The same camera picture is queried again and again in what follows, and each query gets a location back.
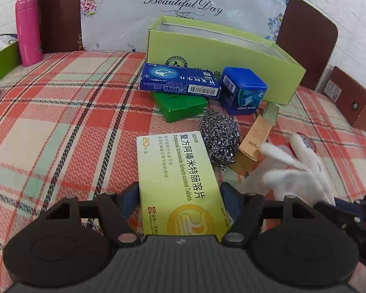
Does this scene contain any small tan box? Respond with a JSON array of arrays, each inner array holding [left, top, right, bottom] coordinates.
[[238, 115, 274, 161]]

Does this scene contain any light green cardboard box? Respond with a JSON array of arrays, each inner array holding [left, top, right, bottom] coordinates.
[[146, 15, 307, 106]]

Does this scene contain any blue cube container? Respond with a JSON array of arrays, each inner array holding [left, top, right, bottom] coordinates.
[[218, 66, 268, 116]]

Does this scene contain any brown wooden headboard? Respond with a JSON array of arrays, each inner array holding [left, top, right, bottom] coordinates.
[[33, 0, 339, 91]]

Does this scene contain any small round tin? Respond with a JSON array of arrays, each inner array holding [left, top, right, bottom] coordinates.
[[288, 132, 315, 154]]

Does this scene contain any plastic-wrapped floral pillow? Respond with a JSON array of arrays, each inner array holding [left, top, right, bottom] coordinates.
[[79, 0, 290, 52]]

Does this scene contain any yellow-green medicine box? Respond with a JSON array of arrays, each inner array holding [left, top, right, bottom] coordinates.
[[136, 133, 231, 242]]

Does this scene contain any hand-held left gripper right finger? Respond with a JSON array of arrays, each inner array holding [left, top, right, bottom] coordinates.
[[221, 182, 316, 246]]

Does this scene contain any plaid bed sheet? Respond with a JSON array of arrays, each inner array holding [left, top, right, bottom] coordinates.
[[0, 51, 366, 293]]

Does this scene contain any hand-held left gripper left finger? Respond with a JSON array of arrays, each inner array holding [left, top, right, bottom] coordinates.
[[44, 182, 141, 248]]

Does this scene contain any pink thermos bottle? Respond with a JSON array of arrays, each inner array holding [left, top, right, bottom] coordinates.
[[15, 0, 43, 67]]

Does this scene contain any blue medicine box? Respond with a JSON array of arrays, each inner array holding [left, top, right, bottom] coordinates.
[[139, 63, 222, 99]]

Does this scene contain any green tissue box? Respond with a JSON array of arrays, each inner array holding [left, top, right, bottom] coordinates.
[[0, 35, 20, 90]]

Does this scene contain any steel wool scrubber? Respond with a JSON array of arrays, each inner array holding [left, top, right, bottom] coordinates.
[[199, 108, 241, 170]]

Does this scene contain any orange-brown box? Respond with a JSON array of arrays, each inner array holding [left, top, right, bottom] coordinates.
[[227, 152, 266, 177]]

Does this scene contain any white glove pink cuff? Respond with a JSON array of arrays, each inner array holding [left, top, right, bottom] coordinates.
[[238, 134, 336, 207]]

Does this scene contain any brown shoe box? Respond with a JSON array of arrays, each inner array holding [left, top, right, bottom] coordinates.
[[323, 65, 366, 135]]

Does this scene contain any small dark green box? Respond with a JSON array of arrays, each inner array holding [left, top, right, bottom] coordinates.
[[151, 93, 209, 123]]

